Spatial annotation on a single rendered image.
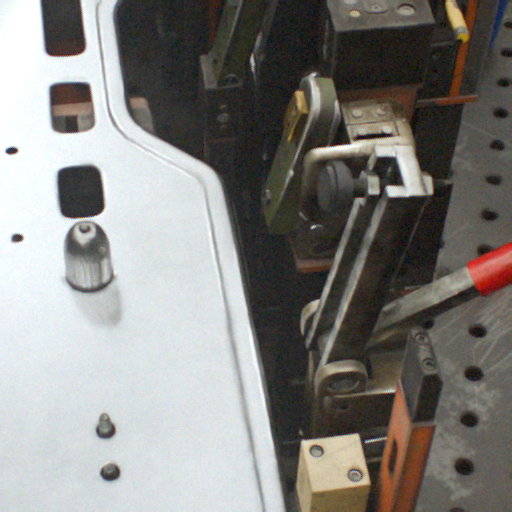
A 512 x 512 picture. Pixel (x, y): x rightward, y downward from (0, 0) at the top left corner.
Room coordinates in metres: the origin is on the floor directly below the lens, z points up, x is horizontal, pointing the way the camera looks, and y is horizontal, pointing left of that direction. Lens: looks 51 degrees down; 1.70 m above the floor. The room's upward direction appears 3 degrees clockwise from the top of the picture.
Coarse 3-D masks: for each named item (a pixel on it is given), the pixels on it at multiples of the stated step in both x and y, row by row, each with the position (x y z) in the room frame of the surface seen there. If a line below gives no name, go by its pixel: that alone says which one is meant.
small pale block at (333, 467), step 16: (304, 448) 0.38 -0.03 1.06; (320, 448) 0.38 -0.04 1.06; (336, 448) 0.38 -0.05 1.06; (352, 448) 0.38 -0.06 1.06; (304, 464) 0.38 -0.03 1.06; (320, 464) 0.37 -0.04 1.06; (336, 464) 0.37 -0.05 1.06; (352, 464) 0.37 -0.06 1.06; (304, 480) 0.37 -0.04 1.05; (320, 480) 0.36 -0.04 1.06; (336, 480) 0.36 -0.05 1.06; (352, 480) 0.37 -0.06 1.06; (368, 480) 0.36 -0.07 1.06; (304, 496) 0.37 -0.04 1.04; (320, 496) 0.36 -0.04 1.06; (336, 496) 0.36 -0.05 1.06; (352, 496) 0.36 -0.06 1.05
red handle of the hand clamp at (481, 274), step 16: (480, 256) 0.48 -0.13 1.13; (496, 256) 0.47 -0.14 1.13; (464, 272) 0.47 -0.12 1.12; (480, 272) 0.47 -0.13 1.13; (496, 272) 0.47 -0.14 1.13; (432, 288) 0.47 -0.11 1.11; (448, 288) 0.47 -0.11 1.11; (464, 288) 0.46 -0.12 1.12; (480, 288) 0.46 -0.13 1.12; (496, 288) 0.46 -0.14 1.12; (400, 304) 0.47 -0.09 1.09; (416, 304) 0.46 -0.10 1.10; (432, 304) 0.46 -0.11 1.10; (448, 304) 0.46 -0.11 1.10; (384, 320) 0.46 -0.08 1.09; (400, 320) 0.46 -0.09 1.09; (416, 320) 0.46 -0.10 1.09; (320, 336) 0.46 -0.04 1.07; (384, 336) 0.45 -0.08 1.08; (320, 352) 0.45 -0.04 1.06
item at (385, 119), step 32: (352, 128) 0.63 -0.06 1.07; (384, 128) 0.63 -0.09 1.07; (320, 160) 0.61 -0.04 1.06; (352, 160) 0.61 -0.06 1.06; (320, 224) 0.61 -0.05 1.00; (288, 256) 0.64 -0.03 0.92; (320, 256) 0.61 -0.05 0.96; (288, 288) 0.63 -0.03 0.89; (320, 288) 0.61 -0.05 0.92; (288, 320) 0.62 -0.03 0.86; (288, 352) 0.61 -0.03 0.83; (288, 384) 0.61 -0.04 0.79; (288, 416) 0.60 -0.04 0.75; (288, 448) 0.60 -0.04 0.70
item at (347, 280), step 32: (384, 160) 0.47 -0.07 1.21; (416, 160) 0.47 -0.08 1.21; (320, 192) 0.46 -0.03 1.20; (352, 192) 0.45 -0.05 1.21; (384, 192) 0.45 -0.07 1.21; (416, 192) 0.45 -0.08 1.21; (352, 224) 0.47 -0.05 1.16; (384, 224) 0.44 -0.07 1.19; (416, 224) 0.44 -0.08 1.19; (352, 256) 0.47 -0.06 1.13; (384, 256) 0.44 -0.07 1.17; (352, 288) 0.44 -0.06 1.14; (384, 288) 0.44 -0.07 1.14; (320, 320) 0.46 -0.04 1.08; (352, 320) 0.44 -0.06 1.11; (352, 352) 0.44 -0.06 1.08
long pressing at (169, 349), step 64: (0, 0) 0.83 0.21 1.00; (128, 0) 0.84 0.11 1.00; (0, 64) 0.75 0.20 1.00; (64, 64) 0.76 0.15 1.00; (0, 128) 0.69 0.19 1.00; (128, 128) 0.69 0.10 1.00; (0, 192) 0.62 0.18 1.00; (128, 192) 0.63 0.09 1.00; (192, 192) 0.63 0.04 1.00; (0, 256) 0.56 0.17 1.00; (128, 256) 0.57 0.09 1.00; (192, 256) 0.57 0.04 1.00; (0, 320) 0.51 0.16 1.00; (64, 320) 0.51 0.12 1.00; (128, 320) 0.51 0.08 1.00; (192, 320) 0.52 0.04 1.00; (0, 384) 0.46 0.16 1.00; (64, 384) 0.46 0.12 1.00; (128, 384) 0.46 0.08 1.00; (192, 384) 0.47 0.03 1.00; (256, 384) 0.47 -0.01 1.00; (0, 448) 0.41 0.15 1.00; (64, 448) 0.41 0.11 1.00; (128, 448) 0.42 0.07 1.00; (192, 448) 0.42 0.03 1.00; (256, 448) 0.42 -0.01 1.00
